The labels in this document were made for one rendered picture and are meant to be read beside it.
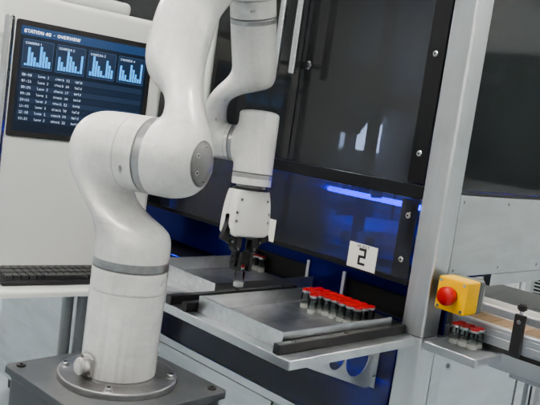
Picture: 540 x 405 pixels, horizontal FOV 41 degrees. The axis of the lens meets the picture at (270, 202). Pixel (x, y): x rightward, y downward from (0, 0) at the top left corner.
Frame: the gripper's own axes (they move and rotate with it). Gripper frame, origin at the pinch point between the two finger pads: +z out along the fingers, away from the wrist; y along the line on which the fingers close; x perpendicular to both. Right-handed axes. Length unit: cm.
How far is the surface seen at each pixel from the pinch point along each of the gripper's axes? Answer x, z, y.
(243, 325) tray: 8.2, 11.8, 3.5
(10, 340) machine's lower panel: -175, 65, -16
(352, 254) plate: 0.3, -2.2, -32.4
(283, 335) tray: 19.2, 10.9, 2.5
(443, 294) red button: 28.4, 1.4, -32.0
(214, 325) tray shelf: 2.3, 13.0, 6.4
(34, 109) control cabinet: -74, -28, 20
